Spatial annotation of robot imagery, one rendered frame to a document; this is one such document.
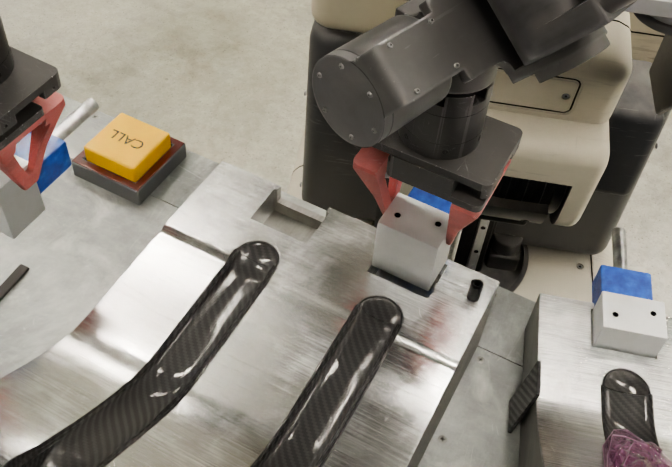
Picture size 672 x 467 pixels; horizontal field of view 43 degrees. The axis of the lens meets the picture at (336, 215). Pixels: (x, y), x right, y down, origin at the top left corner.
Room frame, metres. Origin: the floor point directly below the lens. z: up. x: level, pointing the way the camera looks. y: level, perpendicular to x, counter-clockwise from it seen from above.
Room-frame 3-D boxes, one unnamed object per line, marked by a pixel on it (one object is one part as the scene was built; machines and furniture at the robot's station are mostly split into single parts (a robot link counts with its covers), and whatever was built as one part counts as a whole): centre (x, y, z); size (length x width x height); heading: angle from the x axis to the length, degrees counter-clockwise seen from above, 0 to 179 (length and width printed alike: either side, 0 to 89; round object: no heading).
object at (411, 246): (0.47, -0.08, 0.92); 0.13 x 0.05 x 0.05; 155
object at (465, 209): (0.43, -0.08, 0.97); 0.07 x 0.07 x 0.09; 66
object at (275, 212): (0.47, 0.04, 0.87); 0.05 x 0.05 x 0.04; 66
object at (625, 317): (0.45, -0.25, 0.86); 0.13 x 0.05 x 0.05; 173
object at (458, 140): (0.44, -0.06, 1.05); 0.10 x 0.07 x 0.07; 66
